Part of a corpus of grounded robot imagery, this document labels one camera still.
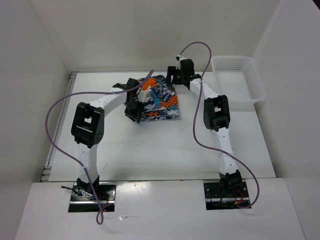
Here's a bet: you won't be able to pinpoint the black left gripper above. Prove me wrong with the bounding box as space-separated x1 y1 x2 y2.
123 98 146 123

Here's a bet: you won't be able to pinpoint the colourful patterned shorts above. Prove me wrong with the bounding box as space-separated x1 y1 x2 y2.
137 75 180 122

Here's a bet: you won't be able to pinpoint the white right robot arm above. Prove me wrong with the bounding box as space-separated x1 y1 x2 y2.
165 55 242 198

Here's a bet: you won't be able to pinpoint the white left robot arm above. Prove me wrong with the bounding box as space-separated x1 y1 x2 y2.
71 78 145 200

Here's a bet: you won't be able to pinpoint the white perforated plastic basket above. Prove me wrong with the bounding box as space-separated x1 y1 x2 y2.
211 55 266 104

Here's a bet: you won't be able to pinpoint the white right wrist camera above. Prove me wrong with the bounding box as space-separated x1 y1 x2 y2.
175 54 188 70

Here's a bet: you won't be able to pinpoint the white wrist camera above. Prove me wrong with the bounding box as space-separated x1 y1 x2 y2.
137 90 151 103
175 54 188 70

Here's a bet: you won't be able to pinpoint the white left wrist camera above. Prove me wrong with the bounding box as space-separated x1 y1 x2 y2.
137 90 151 103

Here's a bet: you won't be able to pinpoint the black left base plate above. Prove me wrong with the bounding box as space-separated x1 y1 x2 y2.
68 182 117 213

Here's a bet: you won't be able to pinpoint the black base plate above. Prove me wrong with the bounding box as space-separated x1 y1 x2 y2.
203 180 251 211
68 182 117 213

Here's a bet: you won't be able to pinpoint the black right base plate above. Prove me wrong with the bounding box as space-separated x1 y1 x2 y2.
203 180 251 211

